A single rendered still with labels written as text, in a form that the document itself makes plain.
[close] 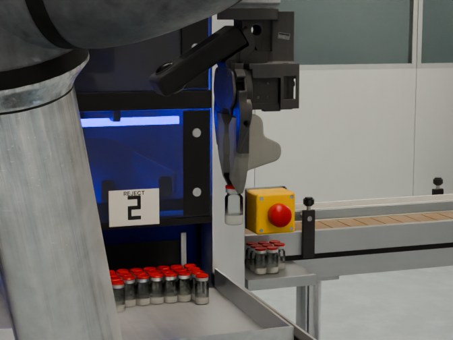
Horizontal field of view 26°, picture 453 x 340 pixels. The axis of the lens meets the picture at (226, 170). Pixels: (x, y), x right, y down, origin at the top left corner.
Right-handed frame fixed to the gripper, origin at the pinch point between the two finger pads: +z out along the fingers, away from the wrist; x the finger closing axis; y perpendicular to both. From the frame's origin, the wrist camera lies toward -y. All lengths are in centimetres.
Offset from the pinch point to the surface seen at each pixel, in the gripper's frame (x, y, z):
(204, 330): 22.5, 3.7, 25.5
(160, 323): 27.7, -1.5, 25.5
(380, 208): 61, 52, 18
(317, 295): 62, 39, 34
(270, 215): 45, 23, 14
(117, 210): 47.5, -3.3, 12.1
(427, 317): 273, 188, 115
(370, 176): 509, 278, 90
